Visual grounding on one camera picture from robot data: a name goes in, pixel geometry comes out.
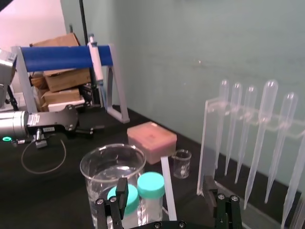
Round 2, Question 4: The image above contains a teal-capped plastic sample cup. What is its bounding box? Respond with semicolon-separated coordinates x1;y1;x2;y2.
136;171;165;227
107;185;140;228

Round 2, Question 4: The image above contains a brown cardboard box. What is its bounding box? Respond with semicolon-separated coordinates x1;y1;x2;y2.
43;68;93;93
30;32;81;48
37;87;82;107

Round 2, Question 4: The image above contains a large glass beaker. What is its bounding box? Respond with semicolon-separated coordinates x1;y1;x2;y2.
80;143;147;229

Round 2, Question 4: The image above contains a pink pipette tip box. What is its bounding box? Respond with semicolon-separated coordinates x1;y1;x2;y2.
126;121;178;166

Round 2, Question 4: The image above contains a white and blue micropipette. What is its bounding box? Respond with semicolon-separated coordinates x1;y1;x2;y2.
86;33;107;111

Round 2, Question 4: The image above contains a grey pipette stand blue bar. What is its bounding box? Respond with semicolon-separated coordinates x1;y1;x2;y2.
10;43;131;124

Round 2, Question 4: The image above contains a black table cloth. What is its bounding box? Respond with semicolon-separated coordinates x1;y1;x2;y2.
0;104;305;229

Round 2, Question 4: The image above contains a brown round woven object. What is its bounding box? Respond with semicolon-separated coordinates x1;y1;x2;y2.
30;73;48;89

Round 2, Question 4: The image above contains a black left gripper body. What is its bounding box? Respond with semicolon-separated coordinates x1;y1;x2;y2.
27;104;81;138

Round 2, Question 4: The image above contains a thin grey cable loop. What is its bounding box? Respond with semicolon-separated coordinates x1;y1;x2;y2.
20;139;67;174

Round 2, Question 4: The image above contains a clear acrylic pipette rack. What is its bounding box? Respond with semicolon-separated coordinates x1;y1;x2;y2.
196;98;305;229

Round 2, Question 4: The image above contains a clear glass stirring rod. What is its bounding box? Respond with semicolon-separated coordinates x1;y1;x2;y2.
160;156;178;221

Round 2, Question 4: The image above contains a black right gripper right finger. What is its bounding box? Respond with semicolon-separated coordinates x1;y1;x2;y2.
204;176;243;229

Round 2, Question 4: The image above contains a small glass beaker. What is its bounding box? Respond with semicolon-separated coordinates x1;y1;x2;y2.
171;149;192;179

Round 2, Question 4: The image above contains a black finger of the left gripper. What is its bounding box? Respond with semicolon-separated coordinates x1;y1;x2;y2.
78;83;100;112
71;125;106;139

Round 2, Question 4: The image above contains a flat white box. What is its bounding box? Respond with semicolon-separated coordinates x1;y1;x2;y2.
47;99;86;112

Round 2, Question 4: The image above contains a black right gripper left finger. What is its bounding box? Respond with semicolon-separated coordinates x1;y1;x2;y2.
95;177;130;229

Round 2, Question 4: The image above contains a black vertical pole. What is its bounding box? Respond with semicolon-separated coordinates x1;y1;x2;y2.
79;0;88;46

